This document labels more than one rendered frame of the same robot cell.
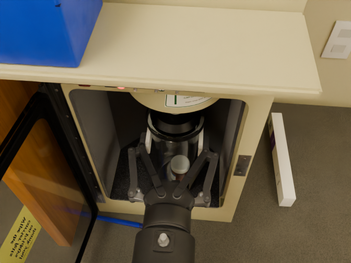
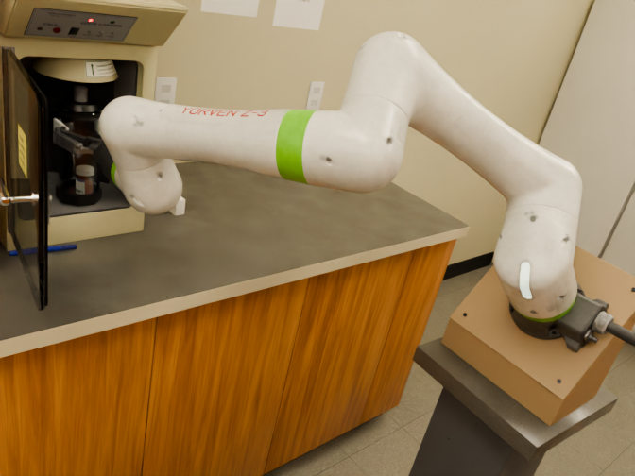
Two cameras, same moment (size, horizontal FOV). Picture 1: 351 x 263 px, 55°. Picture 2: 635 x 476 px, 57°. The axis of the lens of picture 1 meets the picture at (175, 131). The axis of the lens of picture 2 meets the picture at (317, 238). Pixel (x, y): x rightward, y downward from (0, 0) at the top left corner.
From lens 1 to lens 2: 1.05 m
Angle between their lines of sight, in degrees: 46
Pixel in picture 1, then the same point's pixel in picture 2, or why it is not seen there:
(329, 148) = (191, 183)
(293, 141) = not seen: hidden behind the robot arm
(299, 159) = not seen: hidden behind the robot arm
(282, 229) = (186, 225)
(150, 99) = (73, 74)
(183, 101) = (98, 73)
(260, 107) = (150, 67)
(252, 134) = (148, 95)
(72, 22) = not seen: outside the picture
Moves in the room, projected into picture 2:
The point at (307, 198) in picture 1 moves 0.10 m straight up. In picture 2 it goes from (193, 208) to (197, 176)
